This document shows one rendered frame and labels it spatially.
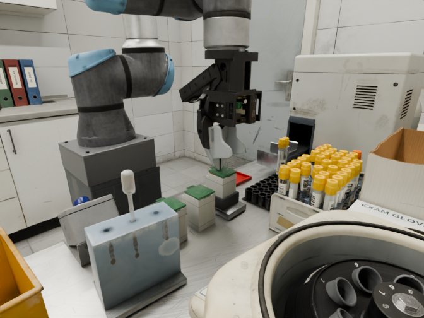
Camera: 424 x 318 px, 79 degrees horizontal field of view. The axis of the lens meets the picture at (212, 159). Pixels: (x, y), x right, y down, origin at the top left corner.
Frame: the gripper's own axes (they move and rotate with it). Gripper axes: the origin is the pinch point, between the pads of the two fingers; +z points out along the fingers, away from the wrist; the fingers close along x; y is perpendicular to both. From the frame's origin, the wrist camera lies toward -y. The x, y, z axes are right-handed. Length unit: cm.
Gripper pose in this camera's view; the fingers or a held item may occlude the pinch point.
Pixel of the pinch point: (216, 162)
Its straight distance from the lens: 49.9
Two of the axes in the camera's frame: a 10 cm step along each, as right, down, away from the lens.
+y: 7.1, 2.4, -6.6
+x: 7.0, -2.5, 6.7
